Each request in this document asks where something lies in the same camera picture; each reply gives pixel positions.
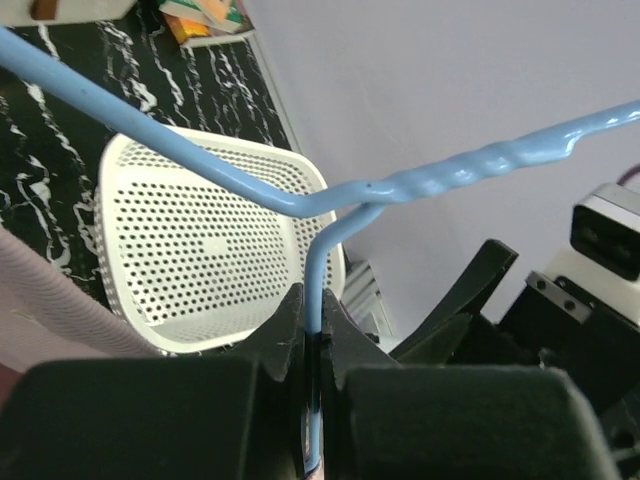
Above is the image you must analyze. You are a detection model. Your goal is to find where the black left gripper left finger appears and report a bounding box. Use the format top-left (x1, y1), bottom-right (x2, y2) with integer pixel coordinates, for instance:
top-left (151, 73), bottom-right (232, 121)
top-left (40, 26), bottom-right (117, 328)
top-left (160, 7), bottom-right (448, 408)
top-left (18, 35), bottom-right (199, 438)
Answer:
top-left (1, 284), bottom-right (305, 479)

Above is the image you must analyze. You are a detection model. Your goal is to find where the pink tank top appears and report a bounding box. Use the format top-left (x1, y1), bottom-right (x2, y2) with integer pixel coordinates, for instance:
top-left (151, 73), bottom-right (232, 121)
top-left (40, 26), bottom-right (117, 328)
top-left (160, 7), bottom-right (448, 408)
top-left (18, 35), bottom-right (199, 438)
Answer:
top-left (1, 229), bottom-right (161, 373)

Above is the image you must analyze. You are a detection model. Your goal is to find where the white drawer unit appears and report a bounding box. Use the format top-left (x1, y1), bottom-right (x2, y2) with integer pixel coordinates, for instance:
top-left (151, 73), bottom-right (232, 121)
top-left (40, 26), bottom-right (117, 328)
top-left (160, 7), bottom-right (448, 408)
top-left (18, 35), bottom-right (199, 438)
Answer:
top-left (1, 0), bottom-right (136, 27)

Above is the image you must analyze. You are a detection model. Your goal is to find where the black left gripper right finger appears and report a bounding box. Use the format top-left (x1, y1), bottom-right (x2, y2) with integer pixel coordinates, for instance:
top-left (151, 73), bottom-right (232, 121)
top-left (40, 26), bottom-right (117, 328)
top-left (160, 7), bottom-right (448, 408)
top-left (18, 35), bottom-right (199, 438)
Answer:
top-left (319, 293), bottom-right (621, 479)

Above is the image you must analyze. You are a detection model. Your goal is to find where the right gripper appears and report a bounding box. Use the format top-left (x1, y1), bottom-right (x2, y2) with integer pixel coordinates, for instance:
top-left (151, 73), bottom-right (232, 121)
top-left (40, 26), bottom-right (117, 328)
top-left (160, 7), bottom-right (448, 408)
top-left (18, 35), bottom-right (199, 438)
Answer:
top-left (390, 239), bottom-right (639, 465)

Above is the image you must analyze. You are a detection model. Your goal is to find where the blue wire hanger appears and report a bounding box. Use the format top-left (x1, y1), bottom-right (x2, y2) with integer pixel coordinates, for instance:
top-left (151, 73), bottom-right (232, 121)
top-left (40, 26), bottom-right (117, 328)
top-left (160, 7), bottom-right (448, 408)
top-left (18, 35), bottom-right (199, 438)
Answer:
top-left (0, 25), bottom-right (640, 476)

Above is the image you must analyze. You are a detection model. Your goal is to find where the black marble mat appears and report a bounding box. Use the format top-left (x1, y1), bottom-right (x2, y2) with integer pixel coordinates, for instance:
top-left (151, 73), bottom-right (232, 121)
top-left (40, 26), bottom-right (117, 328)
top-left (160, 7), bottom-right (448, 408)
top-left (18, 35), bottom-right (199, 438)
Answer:
top-left (1, 16), bottom-right (289, 302)

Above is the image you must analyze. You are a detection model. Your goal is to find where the white perforated basket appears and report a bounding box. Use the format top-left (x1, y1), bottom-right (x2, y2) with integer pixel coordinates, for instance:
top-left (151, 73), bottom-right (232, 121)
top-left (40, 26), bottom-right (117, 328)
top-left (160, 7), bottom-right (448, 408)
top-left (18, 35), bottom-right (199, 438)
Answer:
top-left (94, 134), bottom-right (336, 354)

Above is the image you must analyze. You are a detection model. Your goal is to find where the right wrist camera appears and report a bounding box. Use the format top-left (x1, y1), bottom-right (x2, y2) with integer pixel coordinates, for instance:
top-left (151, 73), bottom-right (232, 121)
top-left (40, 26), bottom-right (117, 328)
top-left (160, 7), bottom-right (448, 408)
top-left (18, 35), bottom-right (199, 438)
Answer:
top-left (545, 183), bottom-right (639, 321)

